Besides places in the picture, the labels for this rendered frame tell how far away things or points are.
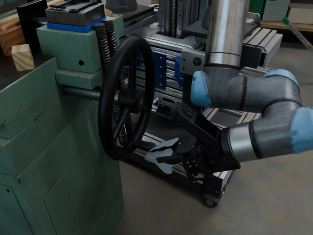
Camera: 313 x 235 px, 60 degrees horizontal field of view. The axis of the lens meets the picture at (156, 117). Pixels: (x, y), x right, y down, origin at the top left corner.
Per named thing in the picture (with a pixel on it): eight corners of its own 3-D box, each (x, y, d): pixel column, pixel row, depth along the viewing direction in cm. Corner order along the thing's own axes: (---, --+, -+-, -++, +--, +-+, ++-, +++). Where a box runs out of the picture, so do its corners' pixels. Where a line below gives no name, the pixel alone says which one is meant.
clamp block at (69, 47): (94, 75, 61) (88, 35, 56) (43, 66, 65) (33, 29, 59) (121, 51, 72) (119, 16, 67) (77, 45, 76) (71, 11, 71)
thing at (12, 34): (10, 56, 62) (3, 34, 59) (3, 55, 63) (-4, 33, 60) (59, 30, 77) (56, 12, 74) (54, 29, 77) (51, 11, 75)
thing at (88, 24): (87, 33, 57) (83, 5, 54) (43, 27, 60) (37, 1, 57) (114, 16, 67) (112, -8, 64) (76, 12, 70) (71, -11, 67)
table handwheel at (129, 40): (114, 46, 45) (164, 31, 70) (15, 33, 50) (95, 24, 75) (113, 188, 56) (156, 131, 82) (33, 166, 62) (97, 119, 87)
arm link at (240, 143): (247, 136, 48) (249, 111, 54) (222, 141, 50) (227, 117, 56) (261, 167, 51) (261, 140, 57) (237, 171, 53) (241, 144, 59)
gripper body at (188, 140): (187, 183, 60) (241, 176, 53) (169, 154, 56) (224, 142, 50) (194, 159, 65) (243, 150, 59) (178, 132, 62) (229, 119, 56)
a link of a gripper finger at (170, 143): (154, 171, 67) (187, 165, 62) (143, 153, 64) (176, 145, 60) (159, 162, 69) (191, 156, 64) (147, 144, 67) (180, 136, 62)
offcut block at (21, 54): (17, 64, 59) (11, 45, 56) (33, 61, 60) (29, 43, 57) (17, 72, 56) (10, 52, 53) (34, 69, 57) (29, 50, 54)
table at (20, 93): (28, 151, 45) (17, 122, 42) (-101, 117, 53) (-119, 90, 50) (150, 34, 92) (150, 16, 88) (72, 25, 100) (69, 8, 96)
